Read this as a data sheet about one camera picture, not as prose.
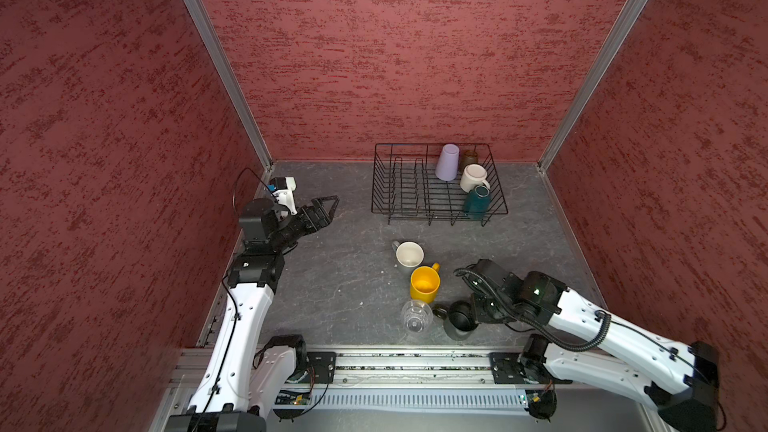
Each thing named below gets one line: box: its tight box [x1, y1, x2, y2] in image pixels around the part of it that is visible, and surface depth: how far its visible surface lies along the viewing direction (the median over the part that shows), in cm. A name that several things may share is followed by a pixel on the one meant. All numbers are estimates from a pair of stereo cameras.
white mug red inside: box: [460, 164, 491, 193], surface depth 108 cm
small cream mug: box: [392, 240, 425, 268], surface depth 89 cm
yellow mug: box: [410, 262, 441, 304], surface depth 83 cm
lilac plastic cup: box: [435, 143, 460, 182], surface depth 109 cm
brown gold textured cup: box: [462, 150, 478, 171], surface depth 115 cm
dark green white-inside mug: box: [464, 185, 493, 219], surface depth 102 cm
